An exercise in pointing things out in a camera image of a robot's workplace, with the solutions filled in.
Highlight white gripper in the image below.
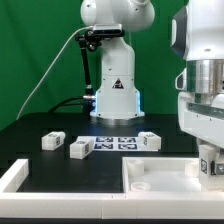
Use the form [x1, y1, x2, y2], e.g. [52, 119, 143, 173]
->
[178, 92, 224, 175]

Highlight white square tabletop part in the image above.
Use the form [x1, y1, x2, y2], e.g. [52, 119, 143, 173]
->
[122, 157, 201, 193]

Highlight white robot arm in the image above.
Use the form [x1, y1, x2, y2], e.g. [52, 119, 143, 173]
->
[80, 0, 224, 177]

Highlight tag marker sheet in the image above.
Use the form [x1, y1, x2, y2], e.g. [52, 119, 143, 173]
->
[77, 136, 161, 151]

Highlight white U-shaped fence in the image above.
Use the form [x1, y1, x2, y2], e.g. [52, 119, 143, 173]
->
[0, 159, 224, 219]

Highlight black cables at base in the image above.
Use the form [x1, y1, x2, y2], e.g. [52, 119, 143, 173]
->
[48, 96, 91, 114]

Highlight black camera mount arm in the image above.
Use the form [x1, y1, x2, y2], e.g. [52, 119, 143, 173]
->
[75, 30, 101, 113]

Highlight grey camera on mount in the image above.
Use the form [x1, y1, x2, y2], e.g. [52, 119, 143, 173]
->
[93, 24, 125, 37]

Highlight white camera cable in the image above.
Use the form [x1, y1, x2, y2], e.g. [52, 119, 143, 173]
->
[15, 25, 95, 120]

